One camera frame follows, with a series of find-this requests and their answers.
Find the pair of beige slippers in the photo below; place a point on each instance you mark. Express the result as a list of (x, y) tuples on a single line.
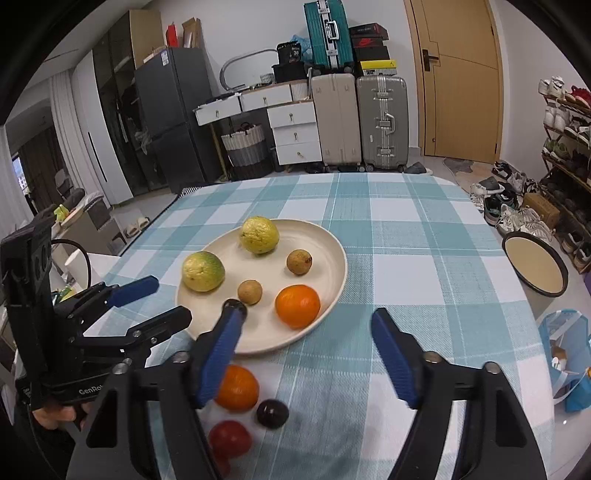
[(137, 226)]

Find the oval mirror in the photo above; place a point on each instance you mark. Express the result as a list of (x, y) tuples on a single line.
[(244, 64)]

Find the dark grey fridge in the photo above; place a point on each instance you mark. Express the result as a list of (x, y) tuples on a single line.
[(178, 124)]

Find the small orange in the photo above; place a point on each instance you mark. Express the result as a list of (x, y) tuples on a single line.
[(238, 387)]

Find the small brown longan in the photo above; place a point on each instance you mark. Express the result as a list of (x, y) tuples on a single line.
[(250, 292)]

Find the beige suitcase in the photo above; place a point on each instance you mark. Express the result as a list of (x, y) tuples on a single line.
[(336, 120)]

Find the shoe rack with shoes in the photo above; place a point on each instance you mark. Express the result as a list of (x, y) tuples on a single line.
[(570, 152)]

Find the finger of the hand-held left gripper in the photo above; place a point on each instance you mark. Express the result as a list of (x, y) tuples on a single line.
[(161, 323), (136, 287)]

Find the white drawer desk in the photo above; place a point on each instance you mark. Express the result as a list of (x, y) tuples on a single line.
[(295, 134)]

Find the blue plastic bag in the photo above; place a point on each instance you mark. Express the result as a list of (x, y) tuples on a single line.
[(577, 369)]

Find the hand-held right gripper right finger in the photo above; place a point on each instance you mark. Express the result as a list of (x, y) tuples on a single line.
[(395, 355)]

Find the pile of shoes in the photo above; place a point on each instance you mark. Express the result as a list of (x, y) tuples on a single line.
[(508, 207)]

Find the white curtain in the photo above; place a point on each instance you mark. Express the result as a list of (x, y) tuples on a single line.
[(60, 129)]

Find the black storage bin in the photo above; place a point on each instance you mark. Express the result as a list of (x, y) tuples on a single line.
[(291, 73)]

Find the teal checked tablecloth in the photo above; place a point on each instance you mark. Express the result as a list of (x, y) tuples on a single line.
[(406, 258)]

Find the red black shoe box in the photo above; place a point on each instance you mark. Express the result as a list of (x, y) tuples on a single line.
[(369, 44)]

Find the silver suitcase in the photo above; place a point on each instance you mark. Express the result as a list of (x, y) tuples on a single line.
[(383, 120)]

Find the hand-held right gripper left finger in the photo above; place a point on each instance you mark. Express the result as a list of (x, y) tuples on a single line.
[(217, 355)]

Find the black printed box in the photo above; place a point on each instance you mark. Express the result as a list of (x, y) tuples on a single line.
[(291, 53)]

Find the wooden door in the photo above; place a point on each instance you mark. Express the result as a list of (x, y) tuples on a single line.
[(461, 92)]

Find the large brown longan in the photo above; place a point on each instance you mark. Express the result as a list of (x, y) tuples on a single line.
[(299, 262)]

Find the teal suitcase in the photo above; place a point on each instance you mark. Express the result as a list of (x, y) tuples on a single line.
[(325, 34)]

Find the white cabinet door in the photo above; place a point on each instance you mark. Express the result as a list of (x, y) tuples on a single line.
[(97, 147)]

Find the yellow green guava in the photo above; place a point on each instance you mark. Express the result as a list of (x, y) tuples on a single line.
[(203, 272), (259, 235)]

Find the woven basket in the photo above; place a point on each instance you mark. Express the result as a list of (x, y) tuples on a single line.
[(245, 150)]

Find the yellow black box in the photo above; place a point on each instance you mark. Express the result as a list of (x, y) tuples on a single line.
[(377, 68)]

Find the grey floor mat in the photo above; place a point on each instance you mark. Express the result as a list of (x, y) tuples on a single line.
[(458, 165)]

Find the large orange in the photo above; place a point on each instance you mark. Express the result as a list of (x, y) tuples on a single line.
[(298, 307)]

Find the dark glass cabinet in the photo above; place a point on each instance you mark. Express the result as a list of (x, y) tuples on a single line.
[(120, 92)]

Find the brown cardboard box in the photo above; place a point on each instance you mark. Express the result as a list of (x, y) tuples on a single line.
[(540, 210)]

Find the cream round plate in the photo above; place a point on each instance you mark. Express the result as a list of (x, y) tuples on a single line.
[(323, 263)]

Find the person's left hand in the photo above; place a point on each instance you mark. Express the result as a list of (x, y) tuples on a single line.
[(55, 415)]

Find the cream basin black rim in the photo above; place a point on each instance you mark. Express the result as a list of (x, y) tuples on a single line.
[(535, 265)]

